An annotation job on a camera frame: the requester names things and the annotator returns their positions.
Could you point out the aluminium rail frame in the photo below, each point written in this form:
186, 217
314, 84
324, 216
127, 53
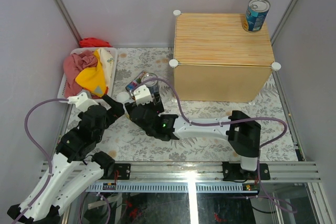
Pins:
206, 177

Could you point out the wooden box counter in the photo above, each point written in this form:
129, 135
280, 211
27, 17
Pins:
215, 59

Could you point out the cream patterned cloth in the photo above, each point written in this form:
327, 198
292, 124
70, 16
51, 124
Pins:
107, 61

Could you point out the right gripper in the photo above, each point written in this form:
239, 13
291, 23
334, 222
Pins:
158, 107

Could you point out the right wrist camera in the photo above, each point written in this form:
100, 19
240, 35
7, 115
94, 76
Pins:
142, 96

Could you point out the yellow can white lid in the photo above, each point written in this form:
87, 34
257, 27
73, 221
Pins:
122, 97

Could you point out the blue mixed bean can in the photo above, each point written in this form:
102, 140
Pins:
135, 82

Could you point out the dark blue soup can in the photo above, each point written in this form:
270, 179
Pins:
153, 85

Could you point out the white plastic basket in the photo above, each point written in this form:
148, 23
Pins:
98, 99

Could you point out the pink cloth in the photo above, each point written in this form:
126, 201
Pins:
72, 66

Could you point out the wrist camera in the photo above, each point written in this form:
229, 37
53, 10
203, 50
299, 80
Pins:
82, 102
142, 96

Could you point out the light blue Progresso soup can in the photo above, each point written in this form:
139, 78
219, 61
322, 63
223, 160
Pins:
255, 15

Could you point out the red cloth behind basket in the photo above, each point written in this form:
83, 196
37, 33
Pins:
93, 42

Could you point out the yellow cloth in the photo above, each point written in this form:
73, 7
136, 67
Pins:
92, 79

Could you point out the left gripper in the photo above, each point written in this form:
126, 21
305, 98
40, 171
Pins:
118, 109

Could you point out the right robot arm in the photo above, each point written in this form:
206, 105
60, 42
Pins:
242, 133

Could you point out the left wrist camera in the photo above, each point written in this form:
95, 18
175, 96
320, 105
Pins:
82, 102

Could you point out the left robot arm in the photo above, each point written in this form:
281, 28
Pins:
52, 194

